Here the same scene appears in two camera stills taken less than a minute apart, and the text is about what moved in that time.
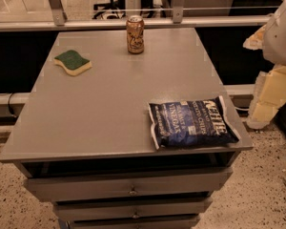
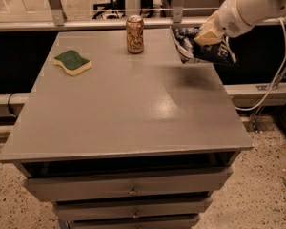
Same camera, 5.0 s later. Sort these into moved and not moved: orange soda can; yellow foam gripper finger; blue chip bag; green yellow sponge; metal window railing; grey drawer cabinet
Moved: blue chip bag; yellow foam gripper finger
Not moved: metal window railing; orange soda can; green yellow sponge; grey drawer cabinet
